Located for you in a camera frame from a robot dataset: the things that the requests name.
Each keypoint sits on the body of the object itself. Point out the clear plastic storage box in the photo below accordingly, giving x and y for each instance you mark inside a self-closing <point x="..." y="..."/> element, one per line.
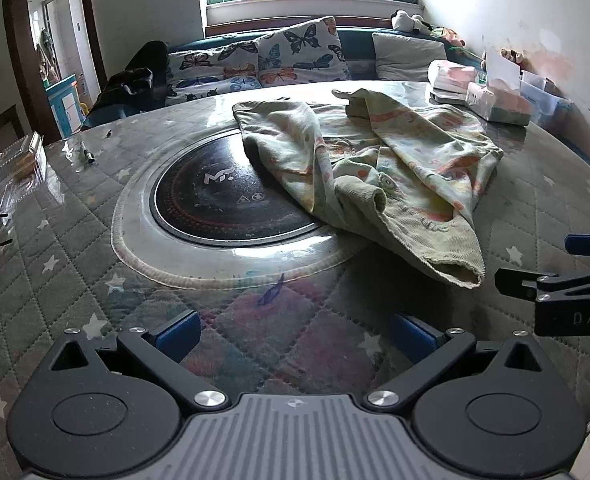
<point x="545" y="100"/>

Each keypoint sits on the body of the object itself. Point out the green patterned children's garment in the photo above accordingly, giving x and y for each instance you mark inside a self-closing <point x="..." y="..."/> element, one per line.
<point x="415" y="160"/>

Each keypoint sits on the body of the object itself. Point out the clear plastic food container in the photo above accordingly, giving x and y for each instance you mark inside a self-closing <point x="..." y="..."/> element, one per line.
<point x="15" y="170"/>

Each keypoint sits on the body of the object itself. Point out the flat butterfly print cushion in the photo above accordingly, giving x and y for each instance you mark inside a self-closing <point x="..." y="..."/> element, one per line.
<point x="210" y="90"/>

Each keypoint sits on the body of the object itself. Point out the grey pillow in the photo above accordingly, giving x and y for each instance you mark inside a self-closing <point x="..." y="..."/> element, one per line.
<point x="407" y="57"/>

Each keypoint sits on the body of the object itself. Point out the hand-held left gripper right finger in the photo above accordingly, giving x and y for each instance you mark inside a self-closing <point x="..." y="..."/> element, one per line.
<point x="412" y="336"/>

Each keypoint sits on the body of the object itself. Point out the dark wooden door frame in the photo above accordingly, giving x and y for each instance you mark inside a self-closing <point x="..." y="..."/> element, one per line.
<point x="20" y="60"/>

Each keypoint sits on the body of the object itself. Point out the panda plush toy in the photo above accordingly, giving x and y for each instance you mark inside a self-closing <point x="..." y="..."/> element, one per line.
<point x="407" y="22"/>

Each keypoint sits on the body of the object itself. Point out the black clothing pile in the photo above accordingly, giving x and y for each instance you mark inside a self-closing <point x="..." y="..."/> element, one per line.
<point x="135" y="80"/>

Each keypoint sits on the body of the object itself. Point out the black marker pen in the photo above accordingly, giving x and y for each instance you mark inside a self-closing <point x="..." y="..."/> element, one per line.
<point x="87" y="152"/>

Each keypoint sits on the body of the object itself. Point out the green plush toy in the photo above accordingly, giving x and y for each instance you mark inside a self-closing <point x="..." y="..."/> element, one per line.
<point x="447" y="36"/>

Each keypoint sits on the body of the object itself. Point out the blue sofa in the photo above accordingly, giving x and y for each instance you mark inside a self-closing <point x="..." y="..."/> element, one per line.
<point x="357" y="47"/>

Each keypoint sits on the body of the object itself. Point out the large butterfly print cushion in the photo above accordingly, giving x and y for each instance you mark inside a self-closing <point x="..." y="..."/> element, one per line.
<point x="300" y="47"/>

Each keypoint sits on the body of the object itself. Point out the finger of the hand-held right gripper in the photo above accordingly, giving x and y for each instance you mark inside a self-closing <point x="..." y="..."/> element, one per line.
<point x="550" y="282"/>
<point x="587" y="244"/>

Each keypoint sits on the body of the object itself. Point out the white paper card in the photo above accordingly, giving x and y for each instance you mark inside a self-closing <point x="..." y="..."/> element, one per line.
<point x="502" y="67"/>

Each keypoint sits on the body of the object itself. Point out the black round induction cooktop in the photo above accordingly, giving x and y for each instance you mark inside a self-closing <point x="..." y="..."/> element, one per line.
<point x="200" y="200"/>

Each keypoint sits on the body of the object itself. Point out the blue cabinet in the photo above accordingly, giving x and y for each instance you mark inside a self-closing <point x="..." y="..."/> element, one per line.
<point x="65" y="105"/>

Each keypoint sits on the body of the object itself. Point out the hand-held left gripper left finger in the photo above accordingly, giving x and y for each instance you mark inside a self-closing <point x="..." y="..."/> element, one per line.
<point x="177" y="336"/>

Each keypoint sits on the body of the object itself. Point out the pink white tissue pack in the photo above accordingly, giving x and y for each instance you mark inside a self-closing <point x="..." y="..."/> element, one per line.
<point x="500" y="105"/>

